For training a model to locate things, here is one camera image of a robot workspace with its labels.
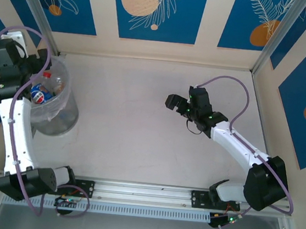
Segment red cap red label bottle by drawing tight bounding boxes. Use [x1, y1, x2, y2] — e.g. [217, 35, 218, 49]
[41, 71, 64, 88]

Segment blue label blue cap bottle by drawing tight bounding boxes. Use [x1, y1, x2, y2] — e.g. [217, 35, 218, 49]
[29, 82, 55, 106]

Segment clear plastic bin liner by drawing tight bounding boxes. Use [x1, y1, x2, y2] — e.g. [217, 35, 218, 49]
[26, 54, 75, 124]

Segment grey metal waste bin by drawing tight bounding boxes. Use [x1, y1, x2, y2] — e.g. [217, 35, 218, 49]
[27, 54, 86, 139]

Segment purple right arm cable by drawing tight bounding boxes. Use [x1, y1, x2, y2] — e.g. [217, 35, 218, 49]
[183, 72, 306, 225]

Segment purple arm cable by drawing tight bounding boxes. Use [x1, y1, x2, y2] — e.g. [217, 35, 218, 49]
[183, 72, 306, 225]
[0, 24, 109, 222]

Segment aluminium frame post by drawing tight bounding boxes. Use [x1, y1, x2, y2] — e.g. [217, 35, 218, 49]
[249, 0, 306, 83]
[2, 0, 73, 59]

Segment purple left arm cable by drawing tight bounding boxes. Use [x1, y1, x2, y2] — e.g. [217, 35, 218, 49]
[0, 24, 109, 222]

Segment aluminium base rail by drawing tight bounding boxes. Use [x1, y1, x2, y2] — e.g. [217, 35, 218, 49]
[0, 165, 295, 224]

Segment grey slotted cable duct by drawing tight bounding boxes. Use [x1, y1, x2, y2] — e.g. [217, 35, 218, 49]
[1, 189, 212, 227]

